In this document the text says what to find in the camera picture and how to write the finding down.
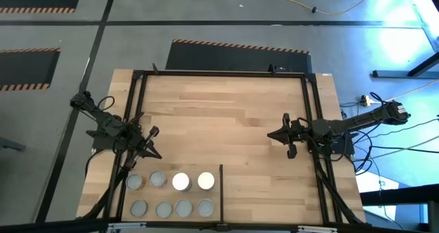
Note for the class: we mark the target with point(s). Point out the white red label can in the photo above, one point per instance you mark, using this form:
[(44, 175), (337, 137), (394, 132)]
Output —
[(136, 182)]

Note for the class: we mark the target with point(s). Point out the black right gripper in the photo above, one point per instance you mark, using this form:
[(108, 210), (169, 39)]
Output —
[(298, 132)]

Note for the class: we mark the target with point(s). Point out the grey lid tin can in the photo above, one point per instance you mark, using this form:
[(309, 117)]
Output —
[(157, 179), (139, 208)]

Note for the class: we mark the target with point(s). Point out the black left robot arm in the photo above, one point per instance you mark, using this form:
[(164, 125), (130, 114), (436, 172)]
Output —
[(109, 125)]

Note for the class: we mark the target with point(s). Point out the grey metal bar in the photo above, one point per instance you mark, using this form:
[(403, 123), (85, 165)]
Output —
[(10, 144)]

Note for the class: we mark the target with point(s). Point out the white blue yellow label can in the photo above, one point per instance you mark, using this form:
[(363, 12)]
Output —
[(184, 208)]

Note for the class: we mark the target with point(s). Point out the white power strip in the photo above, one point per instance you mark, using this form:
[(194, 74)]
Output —
[(366, 100)]

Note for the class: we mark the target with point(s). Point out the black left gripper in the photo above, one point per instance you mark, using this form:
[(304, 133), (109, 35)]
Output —
[(140, 145)]

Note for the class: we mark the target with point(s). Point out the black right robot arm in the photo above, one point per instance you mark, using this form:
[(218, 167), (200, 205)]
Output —
[(360, 120)]

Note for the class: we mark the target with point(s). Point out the silver metal bracket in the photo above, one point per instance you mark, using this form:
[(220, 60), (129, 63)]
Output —
[(315, 229), (125, 227)]

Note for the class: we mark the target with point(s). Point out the orange green label can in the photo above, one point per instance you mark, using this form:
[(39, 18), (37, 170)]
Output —
[(163, 209)]

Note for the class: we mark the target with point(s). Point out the black shelf divider frame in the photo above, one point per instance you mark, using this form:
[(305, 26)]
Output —
[(221, 192)]

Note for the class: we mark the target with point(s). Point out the black aluminium table frame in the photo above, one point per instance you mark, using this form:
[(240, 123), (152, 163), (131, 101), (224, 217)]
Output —
[(223, 73)]

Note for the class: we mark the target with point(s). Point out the metal desk frame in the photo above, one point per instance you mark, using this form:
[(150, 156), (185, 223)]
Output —
[(394, 74)]

